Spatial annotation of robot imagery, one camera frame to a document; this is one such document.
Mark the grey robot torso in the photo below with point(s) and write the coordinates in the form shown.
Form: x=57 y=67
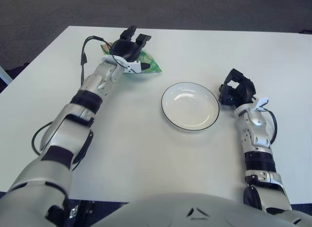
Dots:
x=170 y=212

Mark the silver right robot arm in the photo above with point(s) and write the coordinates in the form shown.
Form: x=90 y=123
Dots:
x=258 y=139

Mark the white plate with black rim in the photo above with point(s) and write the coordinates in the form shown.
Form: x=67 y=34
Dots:
x=190 y=107

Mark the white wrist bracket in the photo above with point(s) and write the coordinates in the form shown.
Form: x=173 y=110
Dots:
x=134 y=66
x=262 y=102

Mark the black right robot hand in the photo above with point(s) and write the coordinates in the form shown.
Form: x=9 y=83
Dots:
x=246 y=90

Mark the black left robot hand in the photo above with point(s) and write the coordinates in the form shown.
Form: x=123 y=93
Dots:
x=124 y=48

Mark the green potato chips bag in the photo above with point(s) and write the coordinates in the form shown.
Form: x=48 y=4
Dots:
x=151 y=63

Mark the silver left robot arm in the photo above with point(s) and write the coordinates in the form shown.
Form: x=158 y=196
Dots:
x=73 y=119

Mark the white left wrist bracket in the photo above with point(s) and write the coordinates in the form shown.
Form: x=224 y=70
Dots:
x=134 y=66

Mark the white neighbouring table leg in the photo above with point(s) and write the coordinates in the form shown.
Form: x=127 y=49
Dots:
x=5 y=76

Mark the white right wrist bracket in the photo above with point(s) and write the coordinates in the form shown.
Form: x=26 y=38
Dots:
x=262 y=102

